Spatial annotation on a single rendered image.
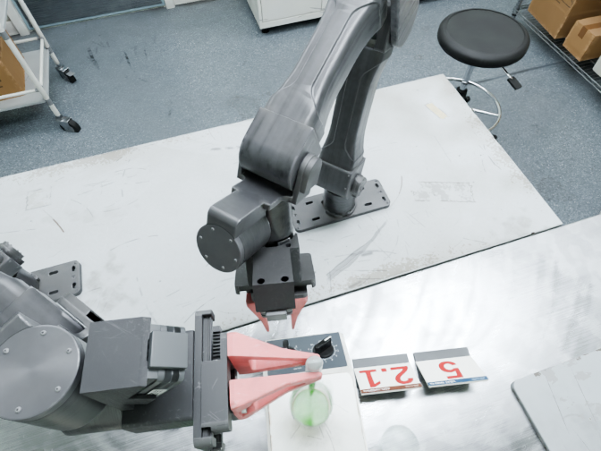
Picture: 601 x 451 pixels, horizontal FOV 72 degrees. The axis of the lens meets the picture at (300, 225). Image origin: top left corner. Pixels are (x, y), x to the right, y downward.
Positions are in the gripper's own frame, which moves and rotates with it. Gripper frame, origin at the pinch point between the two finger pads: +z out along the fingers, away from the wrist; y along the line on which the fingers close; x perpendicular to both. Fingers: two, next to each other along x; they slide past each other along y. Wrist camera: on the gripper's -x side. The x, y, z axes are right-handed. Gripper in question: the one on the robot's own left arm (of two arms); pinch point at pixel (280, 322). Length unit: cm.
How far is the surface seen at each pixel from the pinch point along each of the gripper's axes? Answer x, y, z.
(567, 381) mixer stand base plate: -3.6, 43.1, 14.0
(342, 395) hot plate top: -7.2, 7.6, 7.4
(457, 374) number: -2.5, 25.9, 11.2
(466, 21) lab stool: 127, 80, -32
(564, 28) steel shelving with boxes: 199, 171, -23
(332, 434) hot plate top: -11.1, 5.5, 9.7
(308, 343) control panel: 3.1, 4.1, 7.2
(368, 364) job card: 1.8, 13.2, 11.8
